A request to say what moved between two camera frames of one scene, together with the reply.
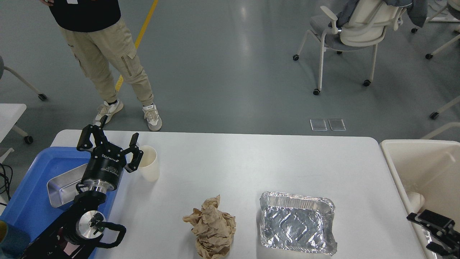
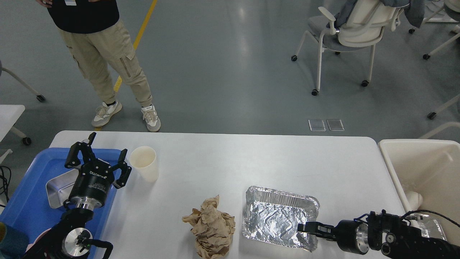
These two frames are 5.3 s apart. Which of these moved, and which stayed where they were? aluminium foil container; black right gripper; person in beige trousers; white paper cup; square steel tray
Moved: aluminium foil container; black right gripper
Stayed: square steel tray; white paper cup; person in beige trousers
